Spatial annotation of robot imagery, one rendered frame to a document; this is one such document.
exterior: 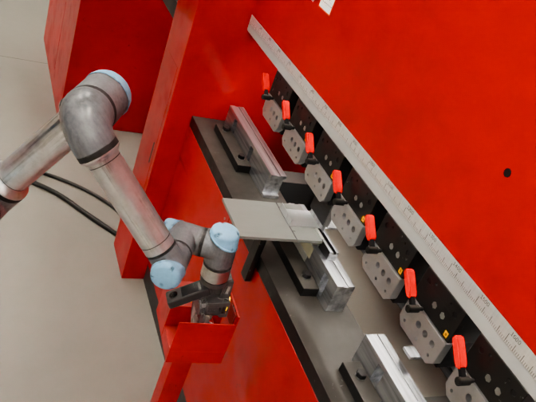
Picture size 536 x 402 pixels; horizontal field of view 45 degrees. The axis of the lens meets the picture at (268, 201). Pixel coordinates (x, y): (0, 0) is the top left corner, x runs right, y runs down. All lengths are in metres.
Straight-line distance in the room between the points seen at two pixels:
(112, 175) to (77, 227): 1.89
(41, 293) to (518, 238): 2.10
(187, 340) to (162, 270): 0.34
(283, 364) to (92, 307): 1.28
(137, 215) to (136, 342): 1.39
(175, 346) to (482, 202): 0.89
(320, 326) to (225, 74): 1.17
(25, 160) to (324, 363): 0.88
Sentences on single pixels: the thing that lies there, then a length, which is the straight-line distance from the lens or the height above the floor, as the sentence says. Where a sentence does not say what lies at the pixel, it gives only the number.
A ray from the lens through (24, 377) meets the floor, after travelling 2.58.
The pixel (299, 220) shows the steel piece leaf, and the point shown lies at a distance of 1.91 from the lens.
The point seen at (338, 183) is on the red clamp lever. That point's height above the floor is 1.22.
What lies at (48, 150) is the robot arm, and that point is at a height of 1.15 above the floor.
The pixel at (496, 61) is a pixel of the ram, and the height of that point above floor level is 1.70.
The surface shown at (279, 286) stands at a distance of 1.84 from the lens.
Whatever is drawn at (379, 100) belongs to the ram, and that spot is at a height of 1.45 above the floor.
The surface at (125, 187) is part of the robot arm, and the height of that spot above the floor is 1.20.
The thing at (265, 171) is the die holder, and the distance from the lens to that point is 2.20.
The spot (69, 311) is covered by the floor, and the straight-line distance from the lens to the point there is 2.84.
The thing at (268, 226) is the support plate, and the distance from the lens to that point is 1.82.
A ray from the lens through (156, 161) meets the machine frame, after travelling 2.68.
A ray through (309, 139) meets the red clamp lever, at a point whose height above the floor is 1.22.
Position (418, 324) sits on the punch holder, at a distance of 1.50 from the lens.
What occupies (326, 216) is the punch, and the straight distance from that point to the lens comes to 1.87.
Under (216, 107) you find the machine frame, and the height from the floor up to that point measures 0.93.
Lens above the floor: 1.96
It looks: 30 degrees down
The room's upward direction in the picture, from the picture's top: 22 degrees clockwise
